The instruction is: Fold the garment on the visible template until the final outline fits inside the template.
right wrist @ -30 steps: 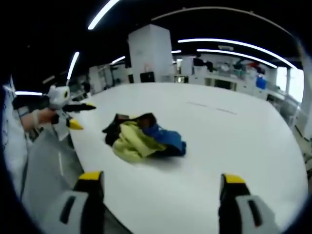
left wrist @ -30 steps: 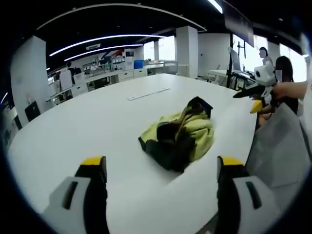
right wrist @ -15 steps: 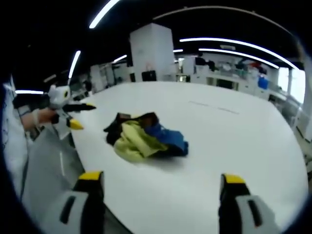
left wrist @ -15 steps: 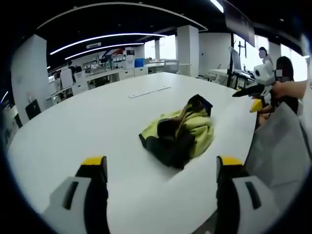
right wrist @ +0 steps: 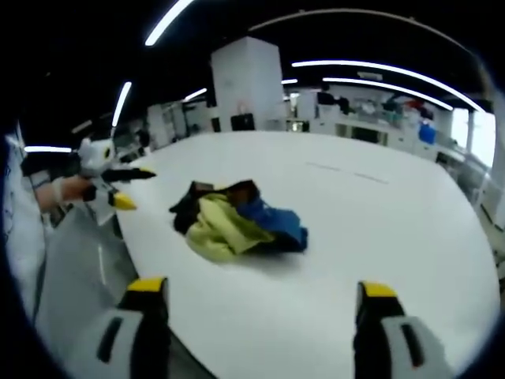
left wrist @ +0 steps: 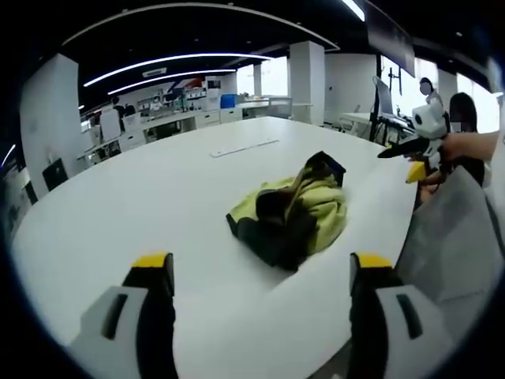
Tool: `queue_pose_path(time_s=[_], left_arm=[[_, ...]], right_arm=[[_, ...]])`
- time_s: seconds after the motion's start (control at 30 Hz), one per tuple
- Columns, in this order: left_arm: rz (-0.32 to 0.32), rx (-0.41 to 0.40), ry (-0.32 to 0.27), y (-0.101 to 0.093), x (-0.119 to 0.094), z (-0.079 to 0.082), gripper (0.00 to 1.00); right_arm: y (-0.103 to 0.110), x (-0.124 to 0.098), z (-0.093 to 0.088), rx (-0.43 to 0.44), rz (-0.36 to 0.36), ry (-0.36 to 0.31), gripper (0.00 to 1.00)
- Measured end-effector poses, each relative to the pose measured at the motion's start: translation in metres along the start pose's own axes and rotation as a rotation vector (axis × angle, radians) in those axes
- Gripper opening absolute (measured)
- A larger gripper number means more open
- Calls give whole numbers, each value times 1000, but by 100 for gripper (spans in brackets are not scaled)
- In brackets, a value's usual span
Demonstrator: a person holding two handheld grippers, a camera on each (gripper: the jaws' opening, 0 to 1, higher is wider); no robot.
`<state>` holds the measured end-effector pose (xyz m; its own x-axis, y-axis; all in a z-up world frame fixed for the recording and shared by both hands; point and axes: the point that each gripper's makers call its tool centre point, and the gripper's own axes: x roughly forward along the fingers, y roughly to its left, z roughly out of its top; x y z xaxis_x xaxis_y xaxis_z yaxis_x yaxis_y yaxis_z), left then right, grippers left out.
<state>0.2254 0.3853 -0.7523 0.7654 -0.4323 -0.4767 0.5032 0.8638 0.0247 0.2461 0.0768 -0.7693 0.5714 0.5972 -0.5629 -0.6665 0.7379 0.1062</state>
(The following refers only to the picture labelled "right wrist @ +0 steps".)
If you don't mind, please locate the black chair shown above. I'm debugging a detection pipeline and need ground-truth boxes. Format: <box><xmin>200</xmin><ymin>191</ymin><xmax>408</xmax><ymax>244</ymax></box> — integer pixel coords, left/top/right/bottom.
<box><xmin>230</xmin><ymin>112</ymin><xmax>254</xmax><ymax>132</ymax></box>

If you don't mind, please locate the person's left hand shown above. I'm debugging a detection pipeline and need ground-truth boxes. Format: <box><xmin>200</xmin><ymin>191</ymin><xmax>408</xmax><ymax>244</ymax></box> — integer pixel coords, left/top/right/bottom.
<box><xmin>51</xmin><ymin>175</ymin><xmax>95</xmax><ymax>206</ymax></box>

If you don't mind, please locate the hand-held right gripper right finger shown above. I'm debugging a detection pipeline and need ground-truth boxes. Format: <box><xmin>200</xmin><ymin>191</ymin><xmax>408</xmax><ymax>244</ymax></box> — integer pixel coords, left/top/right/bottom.
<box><xmin>353</xmin><ymin>280</ymin><xmax>455</xmax><ymax>379</ymax></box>

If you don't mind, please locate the white square pillar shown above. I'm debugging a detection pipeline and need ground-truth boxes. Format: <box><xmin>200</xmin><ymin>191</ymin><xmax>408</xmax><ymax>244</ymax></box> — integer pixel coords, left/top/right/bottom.
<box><xmin>210</xmin><ymin>36</ymin><xmax>286</xmax><ymax>131</ymax></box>

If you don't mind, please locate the white shelving with clutter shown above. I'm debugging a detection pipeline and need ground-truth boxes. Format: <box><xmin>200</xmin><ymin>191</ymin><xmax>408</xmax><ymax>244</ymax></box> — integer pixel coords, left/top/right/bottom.
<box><xmin>315</xmin><ymin>86</ymin><xmax>455</xmax><ymax>153</ymax></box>

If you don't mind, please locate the multicoloured garment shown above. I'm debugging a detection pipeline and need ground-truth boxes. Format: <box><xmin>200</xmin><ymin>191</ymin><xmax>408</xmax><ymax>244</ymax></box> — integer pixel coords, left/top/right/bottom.
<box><xmin>168</xmin><ymin>179</ymin><xmax>309</xmax><ymax>263</ymax></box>

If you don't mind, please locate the person's white clothing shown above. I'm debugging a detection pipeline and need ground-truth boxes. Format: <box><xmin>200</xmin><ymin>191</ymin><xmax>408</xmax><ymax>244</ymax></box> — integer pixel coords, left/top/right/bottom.
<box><xmin>3</xmin><ymin>122</ymin><xmax>56</xmax><ymax>321</ymax></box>

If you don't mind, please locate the blue bag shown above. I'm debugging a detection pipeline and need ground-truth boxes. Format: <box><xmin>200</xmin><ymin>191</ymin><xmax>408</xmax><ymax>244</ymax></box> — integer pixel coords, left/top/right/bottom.
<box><xmin>417</xmin><ymin>121</ymin><xmax>437</xmax><ymax>144</ymax></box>

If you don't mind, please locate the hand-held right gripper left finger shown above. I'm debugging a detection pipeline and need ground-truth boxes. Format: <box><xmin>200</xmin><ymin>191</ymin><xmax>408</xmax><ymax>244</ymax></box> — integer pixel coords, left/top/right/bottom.
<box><xmin>73</xmin><ymin>276</ymin><xmax>172</xmax><ymax>379</ymax></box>

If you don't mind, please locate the white cabinet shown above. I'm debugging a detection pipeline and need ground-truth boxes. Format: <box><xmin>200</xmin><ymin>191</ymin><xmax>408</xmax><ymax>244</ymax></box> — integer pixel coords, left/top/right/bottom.
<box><xmin>146</xmin><ymin>101</ymin><xmax>186</xmax><ymax>150</ymax></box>

